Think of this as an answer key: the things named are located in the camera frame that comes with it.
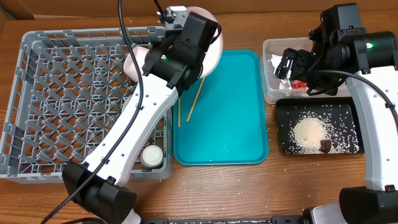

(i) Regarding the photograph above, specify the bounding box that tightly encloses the white napkin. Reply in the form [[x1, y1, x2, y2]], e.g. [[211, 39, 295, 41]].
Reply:
[[271, 54, 292, 90]]

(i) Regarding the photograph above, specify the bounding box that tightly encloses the wooden chopstick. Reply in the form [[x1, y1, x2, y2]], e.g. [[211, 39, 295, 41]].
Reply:
[[177, 98, 181, 128], [186, 78, 206, 122]]

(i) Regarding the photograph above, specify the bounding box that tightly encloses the clear plastic bin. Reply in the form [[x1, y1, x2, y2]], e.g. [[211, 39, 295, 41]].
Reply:
[[260, 37, 352, 105]]

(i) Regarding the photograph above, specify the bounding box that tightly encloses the teal plastic tray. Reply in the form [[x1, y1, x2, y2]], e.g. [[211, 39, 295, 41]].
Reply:
[[174, 50, 269, 166]]

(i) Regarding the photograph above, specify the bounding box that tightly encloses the small pink bowl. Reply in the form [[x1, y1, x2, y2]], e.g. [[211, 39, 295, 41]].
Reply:
[[123, 45, 152, 83]]

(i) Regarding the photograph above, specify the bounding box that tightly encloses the pile of white rice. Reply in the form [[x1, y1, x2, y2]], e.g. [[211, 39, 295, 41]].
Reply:
[[281, 105, 361, 155]]

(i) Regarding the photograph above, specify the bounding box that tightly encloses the red snack wrapper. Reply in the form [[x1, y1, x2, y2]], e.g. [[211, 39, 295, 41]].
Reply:
[[291, 80, 308, 90]]

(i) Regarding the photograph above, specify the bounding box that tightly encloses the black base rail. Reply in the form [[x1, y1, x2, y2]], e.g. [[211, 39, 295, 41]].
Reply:
[[141, 215, 311, 224]]

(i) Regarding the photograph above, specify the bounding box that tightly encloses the large white plate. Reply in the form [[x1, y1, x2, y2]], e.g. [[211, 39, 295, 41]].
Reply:
[[187, 6, 224, 78]]

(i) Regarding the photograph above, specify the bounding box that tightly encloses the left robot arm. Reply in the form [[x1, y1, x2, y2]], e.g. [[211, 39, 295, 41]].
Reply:
[[62, 6, 223, 223]]

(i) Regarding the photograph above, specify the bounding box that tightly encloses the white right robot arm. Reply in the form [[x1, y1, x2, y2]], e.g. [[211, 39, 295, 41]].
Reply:
[[275, 3, 397, 223]]

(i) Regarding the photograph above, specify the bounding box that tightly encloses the black waste tray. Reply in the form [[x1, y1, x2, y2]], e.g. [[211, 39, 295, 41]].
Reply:
[[275, 96, 365, 156]]

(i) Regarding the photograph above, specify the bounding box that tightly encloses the grey dishwasher rack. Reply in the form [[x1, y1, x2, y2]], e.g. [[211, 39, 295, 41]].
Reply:
[[0, 26, 174, 184]]

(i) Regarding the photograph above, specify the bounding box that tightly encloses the brown food chunk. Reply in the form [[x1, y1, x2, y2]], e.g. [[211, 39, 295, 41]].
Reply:
[[320, 139, 332, 154]]

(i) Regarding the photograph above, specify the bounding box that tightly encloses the white paper cup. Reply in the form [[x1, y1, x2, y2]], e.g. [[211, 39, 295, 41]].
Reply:
[[140, 145, 164, 169]]

